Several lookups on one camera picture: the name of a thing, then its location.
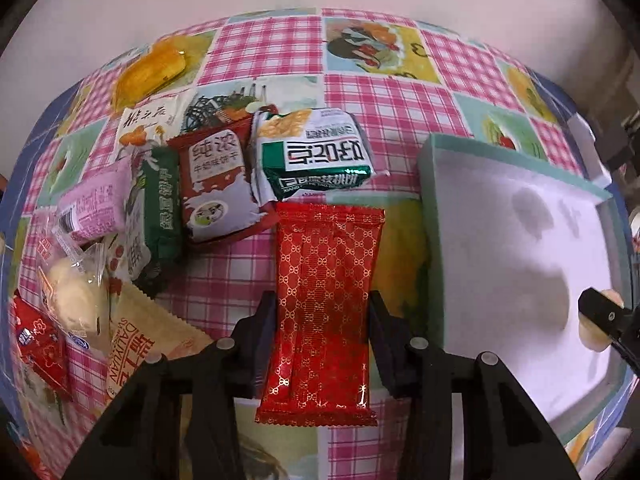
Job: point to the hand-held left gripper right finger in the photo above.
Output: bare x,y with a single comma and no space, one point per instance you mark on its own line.
387,355

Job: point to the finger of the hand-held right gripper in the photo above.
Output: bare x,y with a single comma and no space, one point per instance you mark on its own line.
607,317

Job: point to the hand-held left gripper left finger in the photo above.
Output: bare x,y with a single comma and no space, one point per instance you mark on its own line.
252,355

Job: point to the pale round pastry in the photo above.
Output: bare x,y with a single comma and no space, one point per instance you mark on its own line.
592,337

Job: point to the red patterned snack packet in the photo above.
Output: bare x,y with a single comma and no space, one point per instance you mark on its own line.
322,300

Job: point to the white box with teal rim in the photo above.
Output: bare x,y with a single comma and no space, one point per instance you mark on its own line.
510,260

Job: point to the pink snack packet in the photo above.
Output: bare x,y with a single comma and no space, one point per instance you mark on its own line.
95,205

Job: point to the beige serrated snack packet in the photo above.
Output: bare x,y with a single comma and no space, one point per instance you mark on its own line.
145,335

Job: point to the brown-red milk biscuit packet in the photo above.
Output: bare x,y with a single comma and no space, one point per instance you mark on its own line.
217,190

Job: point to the dark green biscuit packet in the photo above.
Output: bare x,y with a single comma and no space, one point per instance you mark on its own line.
160,210

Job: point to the clear-wrapped round white pastry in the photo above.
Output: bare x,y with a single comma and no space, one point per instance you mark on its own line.
77,295

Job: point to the green and white biscuit packet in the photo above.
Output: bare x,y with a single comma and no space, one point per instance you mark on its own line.
315,155

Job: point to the small red snack packet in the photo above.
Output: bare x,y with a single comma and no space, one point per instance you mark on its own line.
40,345

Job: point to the white fruit-print snack packet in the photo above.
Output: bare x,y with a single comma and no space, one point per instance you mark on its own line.
142,127

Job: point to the clear-wrapped yellow cake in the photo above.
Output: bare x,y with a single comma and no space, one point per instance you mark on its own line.
147,72

